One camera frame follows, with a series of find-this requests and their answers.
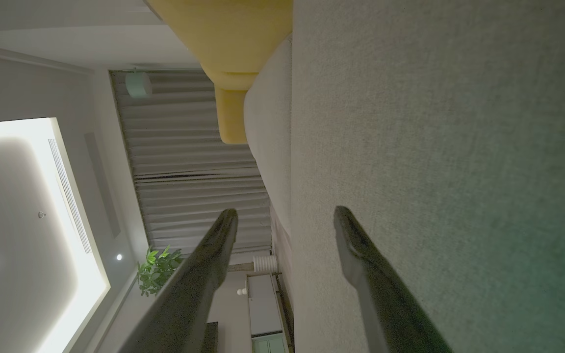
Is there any green potted plant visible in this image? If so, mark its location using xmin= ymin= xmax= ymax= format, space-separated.
xmin=137 ymin=245 xmax=255 ymax=298

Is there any white low cabinet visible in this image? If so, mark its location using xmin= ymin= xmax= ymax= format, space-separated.
xmin=246 ymin=274 xmax=293 ymax=353

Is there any white round wall speaker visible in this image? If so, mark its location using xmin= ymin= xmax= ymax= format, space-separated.
xmin=125 ymin=71 xmax=153 ymax=99

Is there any white ribbed plant pot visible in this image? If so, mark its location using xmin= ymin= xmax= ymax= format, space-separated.
xmin=252 ymin=255 xmax=279 ymax=274

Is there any long grey sofa seat cushion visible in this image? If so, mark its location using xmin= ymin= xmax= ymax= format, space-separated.
xmin=243 ymin=37 xmax=294 ymax=236

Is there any yellow sofa backrest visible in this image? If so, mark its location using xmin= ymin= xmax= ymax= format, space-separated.
xmin=145 ymin=0 xmax=294 ymax=91

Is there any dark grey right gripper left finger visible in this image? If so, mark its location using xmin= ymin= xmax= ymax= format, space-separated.
xmin=118 ymin=208 xmax=239 ymax=353

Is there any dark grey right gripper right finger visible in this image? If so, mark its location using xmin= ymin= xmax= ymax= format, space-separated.
xmin=334 ymin=206 xmax=455 ymax=353

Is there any grey pleated curtain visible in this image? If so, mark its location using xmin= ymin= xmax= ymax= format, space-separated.
xmin=110 ymin=69 xmax=273 ymax=255

